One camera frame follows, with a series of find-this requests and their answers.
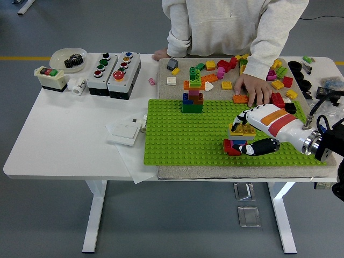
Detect person's left hand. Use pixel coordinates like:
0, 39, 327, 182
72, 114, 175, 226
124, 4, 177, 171
233, 73, 274, 108

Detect robot right hand white shell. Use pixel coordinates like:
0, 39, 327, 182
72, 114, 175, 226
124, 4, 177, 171
231, 104, 318, 157

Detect person's right hand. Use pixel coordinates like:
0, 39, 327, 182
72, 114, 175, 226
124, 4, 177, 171
150, 48, 170, 60

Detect green studded baseplate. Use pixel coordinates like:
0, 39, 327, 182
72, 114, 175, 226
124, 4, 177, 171
144, 98, 327, 166

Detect red long toy brick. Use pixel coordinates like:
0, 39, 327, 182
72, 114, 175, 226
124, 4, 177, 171
270, 92, 285, 109

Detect orange flat toy brick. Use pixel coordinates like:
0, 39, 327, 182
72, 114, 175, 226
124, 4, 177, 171
183, 80, 206, 91

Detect red wide toy brick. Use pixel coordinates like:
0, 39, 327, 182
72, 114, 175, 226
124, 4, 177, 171
223, 139, 249, 156

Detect dark green toy brick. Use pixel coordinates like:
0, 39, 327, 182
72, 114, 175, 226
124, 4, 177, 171
182, 103, 204, 114

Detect grey-brown mat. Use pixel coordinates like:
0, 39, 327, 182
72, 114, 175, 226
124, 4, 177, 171
156, 57, 339, 180

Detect clear plastic bags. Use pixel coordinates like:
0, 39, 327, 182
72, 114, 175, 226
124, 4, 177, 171
308, 99, 344, 120

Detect grey emergency stop control box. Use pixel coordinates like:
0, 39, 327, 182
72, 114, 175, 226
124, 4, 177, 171
106, 51, 142, 101

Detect small metal tool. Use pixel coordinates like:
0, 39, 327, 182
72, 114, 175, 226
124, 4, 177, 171
300, 61, 313, 75

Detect black electronic device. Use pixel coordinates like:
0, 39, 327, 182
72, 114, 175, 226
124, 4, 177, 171
314, 85, 342, 104

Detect person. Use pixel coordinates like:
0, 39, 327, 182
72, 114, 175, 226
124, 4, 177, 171
161, 0, 310, 59

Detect grey three-button control box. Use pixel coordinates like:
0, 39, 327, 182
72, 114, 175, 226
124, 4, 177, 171
86, 52, 119, 97

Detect blue item in bag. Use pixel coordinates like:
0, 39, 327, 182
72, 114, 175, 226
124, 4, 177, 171
318, 77, 344, 88

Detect metal floor plate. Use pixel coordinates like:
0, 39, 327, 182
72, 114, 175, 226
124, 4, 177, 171
233, 182, 256, 202
236, 205, 262, 228

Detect white pipe tee fitting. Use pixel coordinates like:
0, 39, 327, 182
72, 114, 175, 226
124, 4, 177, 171
66, 77, 87, 96

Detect white table leg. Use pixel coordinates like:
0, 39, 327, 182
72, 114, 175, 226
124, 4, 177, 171
82, 180, 108, 254
267, 182, 298, 255

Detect white plastic bowl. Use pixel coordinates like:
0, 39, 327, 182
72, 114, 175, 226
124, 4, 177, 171
49, 47, 88, 74

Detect white paper sheet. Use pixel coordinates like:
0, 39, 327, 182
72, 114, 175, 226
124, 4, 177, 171
104, 119, 159, 185

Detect white wall switch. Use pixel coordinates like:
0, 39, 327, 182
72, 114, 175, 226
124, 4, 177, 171
106, 122, 142, 147

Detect black floor cable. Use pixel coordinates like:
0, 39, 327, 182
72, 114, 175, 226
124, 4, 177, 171
299, 15, 344, 21

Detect red green rocker switch box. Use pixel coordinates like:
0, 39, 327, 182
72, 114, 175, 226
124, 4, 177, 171
33, 66, 68, 94

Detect white frame foot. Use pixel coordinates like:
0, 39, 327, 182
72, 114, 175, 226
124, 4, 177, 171
16, 0, 35, 16

